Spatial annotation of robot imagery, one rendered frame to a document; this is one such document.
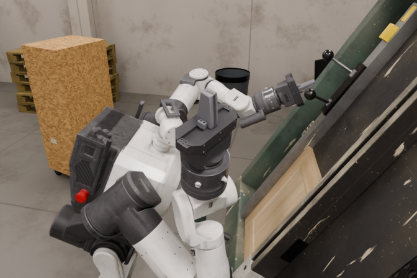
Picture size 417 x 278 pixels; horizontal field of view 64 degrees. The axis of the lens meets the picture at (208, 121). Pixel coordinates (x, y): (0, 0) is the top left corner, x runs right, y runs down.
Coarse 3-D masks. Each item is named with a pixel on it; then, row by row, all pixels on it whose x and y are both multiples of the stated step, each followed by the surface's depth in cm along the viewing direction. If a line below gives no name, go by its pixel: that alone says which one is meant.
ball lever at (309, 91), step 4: (304, 92) 108; (308, 92) 107; (312, 92) 106; (308, 96) 107; (312, 96) 107; (316, 96) 109; (320, 100) 111; (324, 100) 112; (328, 100) 113; (332, 100) 113; (328, 104) 113
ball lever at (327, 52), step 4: (324, 52) 112; (328, 52) 111; (332, 52) 111; (324, 56) 112; (328, 56) 111; (332, 56) 111; (328, 60) 112; (336, 60) 111; (340, 64) 110; (344, 68) 110; (348, 68) 109; (352, 72) 108; (356, 72) 108; (352, 76) 108
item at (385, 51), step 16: (416, 16) 98; (400, 32) 100; (384, 48) 102; (368, 64) 106; (384, 64) 104; (368, 80) 107; (352, 96) 110; (336, 112) 113; (320, 128) 116; (304, 144) 119; (288, 160) 122; (272, 176) 128; (256, 192) 134
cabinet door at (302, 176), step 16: (304, 160) 115; (288, 176) 120; (304, 176) 109; (320, 176) 102; (272, 192) 125; (288, 192) 114; (304, 192) 104; (256, 208) 131; (272, 208) 118; (288, 208) 108; (256, 224) 124; (272, 224) 112; (256, 240) 116
